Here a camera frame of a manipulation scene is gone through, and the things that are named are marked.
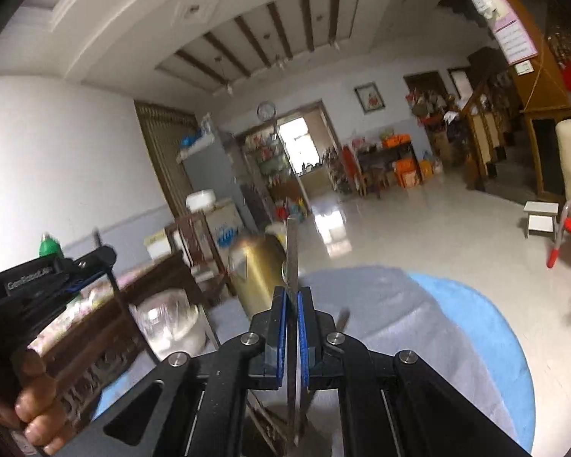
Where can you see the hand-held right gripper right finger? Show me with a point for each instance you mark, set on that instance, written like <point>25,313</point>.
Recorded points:
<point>303,338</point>

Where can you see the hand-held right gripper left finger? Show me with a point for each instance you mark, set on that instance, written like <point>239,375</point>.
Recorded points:
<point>280,338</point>

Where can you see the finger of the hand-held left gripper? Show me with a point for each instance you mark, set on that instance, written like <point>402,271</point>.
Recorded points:
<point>97,259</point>

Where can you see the person's left hand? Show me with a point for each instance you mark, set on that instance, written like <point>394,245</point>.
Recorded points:
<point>33,404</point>

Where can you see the green thermos flask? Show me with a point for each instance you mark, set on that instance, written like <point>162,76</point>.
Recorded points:
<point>50,246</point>

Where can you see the white storage box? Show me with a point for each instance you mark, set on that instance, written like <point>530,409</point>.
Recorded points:
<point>157,247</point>

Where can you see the gold electric kettle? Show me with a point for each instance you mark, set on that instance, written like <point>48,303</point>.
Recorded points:
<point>257,271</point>

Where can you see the carved wooden sideboard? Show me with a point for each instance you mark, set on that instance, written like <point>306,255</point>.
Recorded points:
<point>100,342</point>

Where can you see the plastic-wrapped bowls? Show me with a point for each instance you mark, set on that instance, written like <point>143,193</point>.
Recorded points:
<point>164,314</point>

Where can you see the grey tablecloth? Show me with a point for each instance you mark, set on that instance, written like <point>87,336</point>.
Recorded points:
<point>385,304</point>

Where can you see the wooden chair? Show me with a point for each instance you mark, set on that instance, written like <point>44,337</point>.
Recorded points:
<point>190,243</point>

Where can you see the white pot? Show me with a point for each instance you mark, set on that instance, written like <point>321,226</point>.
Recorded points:
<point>201,200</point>

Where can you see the white chest freezer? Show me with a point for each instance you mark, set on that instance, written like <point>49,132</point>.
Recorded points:
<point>223,228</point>

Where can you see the brown wooden door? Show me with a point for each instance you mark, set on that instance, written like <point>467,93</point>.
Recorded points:
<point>164,152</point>

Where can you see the grey refrigerator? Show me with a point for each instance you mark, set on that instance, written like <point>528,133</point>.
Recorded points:
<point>209,166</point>

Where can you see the glass display shelf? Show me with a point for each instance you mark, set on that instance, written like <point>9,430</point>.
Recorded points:
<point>271,162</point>

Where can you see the blue table cover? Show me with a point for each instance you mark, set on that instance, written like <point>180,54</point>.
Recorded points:
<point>480,323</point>

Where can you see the orange cardboard box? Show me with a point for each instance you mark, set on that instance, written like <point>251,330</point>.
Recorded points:
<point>407,174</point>

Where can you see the dark wooden side table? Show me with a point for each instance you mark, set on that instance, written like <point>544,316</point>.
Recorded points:
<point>385,157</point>

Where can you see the white step stool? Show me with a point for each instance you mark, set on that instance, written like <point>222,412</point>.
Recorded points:
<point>540,219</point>

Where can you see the wooden stair railing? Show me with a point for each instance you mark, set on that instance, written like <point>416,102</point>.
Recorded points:
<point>485,133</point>

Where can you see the orange wooden pillar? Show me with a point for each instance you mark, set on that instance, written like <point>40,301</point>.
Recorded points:
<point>542,71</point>

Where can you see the round wall clock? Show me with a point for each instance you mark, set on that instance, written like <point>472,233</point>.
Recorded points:
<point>266,110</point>

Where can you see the framed wall picture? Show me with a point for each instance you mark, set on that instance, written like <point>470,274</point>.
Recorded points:
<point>369,97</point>

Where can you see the black panel wooden frame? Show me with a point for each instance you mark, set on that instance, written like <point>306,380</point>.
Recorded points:
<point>547,152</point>

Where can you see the pink wall calendar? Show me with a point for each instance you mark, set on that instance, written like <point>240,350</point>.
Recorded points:
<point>504,19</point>

